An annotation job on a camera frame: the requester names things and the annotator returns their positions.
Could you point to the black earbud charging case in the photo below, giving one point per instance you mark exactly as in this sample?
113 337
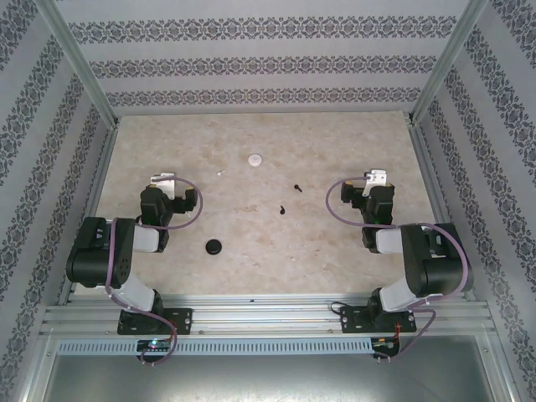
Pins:
214 247

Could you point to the white earbud charging case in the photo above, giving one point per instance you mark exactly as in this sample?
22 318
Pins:
254 160

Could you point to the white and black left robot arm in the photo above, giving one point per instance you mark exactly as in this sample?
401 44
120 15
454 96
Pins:
96 251

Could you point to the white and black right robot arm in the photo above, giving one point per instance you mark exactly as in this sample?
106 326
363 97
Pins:
444 259

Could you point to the small circuit board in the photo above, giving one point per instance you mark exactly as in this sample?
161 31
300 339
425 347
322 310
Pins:
383 344
153 344

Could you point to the grey sheet metal panel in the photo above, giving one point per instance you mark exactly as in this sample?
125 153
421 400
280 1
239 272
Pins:
268 381

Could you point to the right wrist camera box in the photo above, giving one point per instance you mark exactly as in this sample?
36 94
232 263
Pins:
375 180

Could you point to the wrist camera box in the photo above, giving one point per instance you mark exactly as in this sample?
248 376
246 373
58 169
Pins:
375 180
164 184

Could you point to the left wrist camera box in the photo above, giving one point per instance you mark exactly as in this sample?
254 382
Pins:
164 184

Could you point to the aluminium table side rail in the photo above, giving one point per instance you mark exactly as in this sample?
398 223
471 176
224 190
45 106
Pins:
428 167
100 176

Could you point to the aluminium frame post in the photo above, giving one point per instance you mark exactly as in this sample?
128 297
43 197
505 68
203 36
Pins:
446 63
79 63

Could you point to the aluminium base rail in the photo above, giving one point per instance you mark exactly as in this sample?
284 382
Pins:
268 312

